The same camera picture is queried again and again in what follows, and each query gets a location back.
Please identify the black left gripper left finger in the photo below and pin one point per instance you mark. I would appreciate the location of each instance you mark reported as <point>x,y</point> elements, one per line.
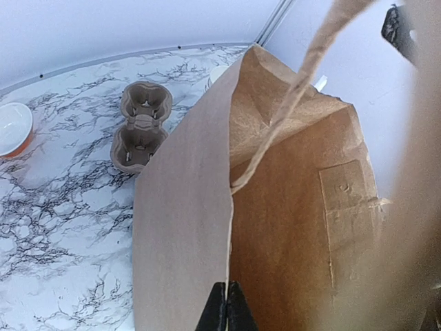
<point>214,315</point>

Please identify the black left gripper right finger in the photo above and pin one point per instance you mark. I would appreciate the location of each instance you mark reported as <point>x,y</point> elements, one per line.
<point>239,315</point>

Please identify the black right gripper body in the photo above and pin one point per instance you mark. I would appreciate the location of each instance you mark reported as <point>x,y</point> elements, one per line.
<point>398,30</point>

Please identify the brown paper bag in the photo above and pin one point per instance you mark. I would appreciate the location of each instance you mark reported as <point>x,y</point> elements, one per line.
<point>268,183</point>

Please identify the white wrapped stirrers bundle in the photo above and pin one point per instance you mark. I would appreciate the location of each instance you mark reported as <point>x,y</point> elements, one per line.
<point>321,83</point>

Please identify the white paper cup stack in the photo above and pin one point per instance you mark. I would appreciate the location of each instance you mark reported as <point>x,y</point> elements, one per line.
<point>214,75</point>

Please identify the orange white bowl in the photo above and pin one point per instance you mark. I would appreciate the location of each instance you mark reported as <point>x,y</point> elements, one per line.
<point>16,129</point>

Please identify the right aluminium frame post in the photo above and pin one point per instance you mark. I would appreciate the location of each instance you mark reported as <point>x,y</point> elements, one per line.
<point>273,22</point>

